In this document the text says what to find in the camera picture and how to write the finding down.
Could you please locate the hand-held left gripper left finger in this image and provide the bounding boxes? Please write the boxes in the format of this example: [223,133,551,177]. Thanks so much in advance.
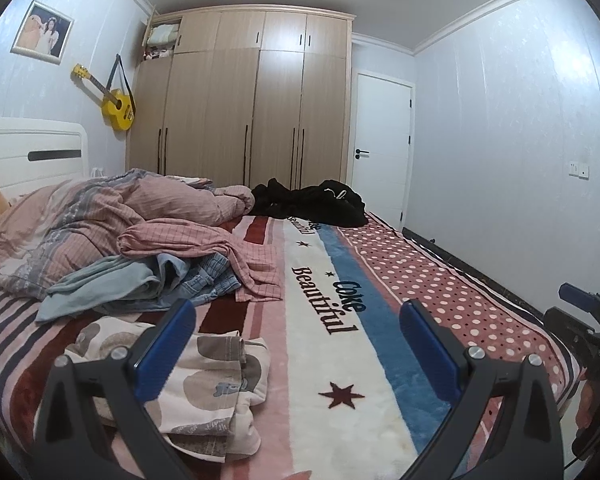
[32,298,197,480]

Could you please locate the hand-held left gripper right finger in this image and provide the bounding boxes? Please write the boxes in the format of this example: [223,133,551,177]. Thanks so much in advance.
[399,299,565,480]

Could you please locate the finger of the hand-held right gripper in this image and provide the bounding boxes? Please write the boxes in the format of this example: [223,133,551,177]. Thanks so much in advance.
[559,282,600,332]

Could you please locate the white pants with beige patches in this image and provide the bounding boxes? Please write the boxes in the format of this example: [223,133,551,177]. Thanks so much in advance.
[62,316,272,463]

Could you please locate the blue plaid garment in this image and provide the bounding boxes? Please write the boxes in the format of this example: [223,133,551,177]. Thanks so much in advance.
[152,252,244,307]

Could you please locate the light blue garment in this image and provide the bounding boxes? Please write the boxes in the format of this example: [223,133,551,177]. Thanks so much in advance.
[35,255,181,323]

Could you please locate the striped printed blanket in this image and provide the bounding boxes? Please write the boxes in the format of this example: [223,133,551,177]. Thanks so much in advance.
[0,212,581,480]

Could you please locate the pink checked garment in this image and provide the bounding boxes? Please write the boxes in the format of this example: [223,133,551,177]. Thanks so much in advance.
[117,220,286,304]

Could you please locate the pink striped duvet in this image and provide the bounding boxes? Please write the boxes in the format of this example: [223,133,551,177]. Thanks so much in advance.
[0,169,256,301]

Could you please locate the black clothes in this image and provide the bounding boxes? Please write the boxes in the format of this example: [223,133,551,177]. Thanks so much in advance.
[250,178,369,228]

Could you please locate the white door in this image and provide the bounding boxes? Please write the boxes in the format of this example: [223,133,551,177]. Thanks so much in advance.
[351,72,414,222]

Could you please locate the yellow guitar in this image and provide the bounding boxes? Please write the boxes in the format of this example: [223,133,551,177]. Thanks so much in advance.
[71,54,137,132]

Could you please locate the wooden wardrobe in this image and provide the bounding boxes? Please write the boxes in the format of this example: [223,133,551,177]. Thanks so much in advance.
[126,4,357,192]

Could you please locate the white headboard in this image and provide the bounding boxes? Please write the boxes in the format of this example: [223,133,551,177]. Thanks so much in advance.
[0,117,89,197]

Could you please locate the folded linens in wardrobe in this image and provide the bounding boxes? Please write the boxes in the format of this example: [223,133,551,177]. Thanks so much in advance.
[142,22,183,62]

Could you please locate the dark bed frame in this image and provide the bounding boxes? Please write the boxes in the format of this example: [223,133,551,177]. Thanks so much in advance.
[402,227,547,322]

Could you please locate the framed wall picture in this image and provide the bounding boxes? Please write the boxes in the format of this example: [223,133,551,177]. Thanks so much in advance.
[11,0,75,65]

